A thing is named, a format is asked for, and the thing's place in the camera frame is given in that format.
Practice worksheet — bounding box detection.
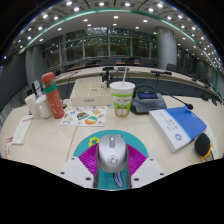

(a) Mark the round teal printed mouse pad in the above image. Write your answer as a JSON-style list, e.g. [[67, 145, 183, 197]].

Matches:
[[72, 129, 150, 191]]

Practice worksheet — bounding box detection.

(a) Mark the colourful sticker sheet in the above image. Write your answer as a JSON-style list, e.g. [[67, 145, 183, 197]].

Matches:
[[59, 105, 108, 128]]

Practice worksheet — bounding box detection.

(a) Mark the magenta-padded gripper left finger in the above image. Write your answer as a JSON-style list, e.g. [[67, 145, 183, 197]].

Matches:
[[57, 142, 100, 189]]

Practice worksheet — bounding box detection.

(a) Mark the red bottle with green band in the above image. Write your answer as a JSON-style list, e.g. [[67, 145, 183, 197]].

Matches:
[[40, 71, 66, 120]]

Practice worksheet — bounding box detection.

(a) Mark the black gooseneck conference microphone unit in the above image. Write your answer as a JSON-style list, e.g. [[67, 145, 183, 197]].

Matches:
[[129, 83, 194, 115]]

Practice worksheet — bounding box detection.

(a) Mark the blue and white book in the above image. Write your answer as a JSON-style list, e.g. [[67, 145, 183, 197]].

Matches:
[[148, 105, 208, 154]]

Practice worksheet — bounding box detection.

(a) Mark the handheld microphone with foam head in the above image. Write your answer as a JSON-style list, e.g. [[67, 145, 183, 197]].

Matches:
[[194, 132, 214, 162]]

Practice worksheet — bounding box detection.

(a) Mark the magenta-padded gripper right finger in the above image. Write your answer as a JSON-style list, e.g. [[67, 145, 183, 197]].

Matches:
[[125, 143, 167, 189]]

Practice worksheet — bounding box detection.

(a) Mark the long curved conference desk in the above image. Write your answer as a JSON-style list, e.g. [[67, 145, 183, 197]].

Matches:
[[54, 65, 221, 101]]

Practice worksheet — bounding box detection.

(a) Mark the group of ceiling lights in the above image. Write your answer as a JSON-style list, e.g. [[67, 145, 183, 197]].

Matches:
[[3, 0, 224, 78]]

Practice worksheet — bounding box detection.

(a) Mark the printed paper cup with straw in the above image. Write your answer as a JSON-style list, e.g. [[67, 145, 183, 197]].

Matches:
[[109, 68, 136, 118]]

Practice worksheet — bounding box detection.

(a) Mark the white paper leaflet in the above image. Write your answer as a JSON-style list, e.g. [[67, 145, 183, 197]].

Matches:
[[11, 114, 34, 145]]

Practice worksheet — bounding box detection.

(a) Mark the cream desk organizer box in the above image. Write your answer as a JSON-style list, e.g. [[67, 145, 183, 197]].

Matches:
[[69, 77, 113, 108]]

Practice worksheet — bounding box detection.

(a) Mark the group of dark office chairs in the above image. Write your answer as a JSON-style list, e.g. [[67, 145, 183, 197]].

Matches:
[[76, 56, 214, 98]]

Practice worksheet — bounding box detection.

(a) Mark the red and white leaflet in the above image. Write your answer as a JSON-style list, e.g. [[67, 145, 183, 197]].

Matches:
[[3, 134, 15, 159]]

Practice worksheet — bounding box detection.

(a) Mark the white lidded paper cup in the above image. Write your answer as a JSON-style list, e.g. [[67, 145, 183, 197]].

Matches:
[[34, 94, 53, 120]]

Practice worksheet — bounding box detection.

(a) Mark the silver computer mouse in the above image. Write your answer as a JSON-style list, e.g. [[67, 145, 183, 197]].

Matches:
[[96, 133, 128, 174]]

